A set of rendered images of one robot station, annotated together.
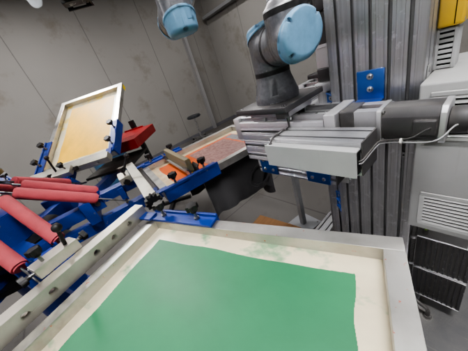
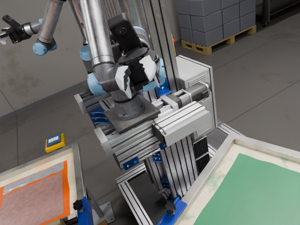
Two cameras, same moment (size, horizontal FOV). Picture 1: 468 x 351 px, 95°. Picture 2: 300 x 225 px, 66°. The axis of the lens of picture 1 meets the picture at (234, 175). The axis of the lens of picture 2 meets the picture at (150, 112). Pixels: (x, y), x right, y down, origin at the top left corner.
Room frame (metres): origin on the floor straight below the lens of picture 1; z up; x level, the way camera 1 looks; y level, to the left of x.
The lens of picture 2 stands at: (0.44, 0.69, 1.86)
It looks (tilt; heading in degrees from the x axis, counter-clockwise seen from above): 33 degrees down; 285
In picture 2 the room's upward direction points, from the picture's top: 16 degrees counter-clockwise
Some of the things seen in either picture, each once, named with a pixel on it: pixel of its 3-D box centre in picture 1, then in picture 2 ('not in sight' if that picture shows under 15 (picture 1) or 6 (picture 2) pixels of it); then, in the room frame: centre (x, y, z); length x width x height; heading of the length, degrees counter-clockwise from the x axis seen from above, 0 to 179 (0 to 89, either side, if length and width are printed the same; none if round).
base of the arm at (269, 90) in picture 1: (274, 84); (127, 102); (0.78, -0.24, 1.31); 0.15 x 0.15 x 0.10
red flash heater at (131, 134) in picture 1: (125, 141); not in sight; (2.30, 0.94, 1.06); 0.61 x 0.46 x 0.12; 175
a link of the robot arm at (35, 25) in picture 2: not in sight; (41, 26); (1.34, -0.74, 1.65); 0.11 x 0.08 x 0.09; 8
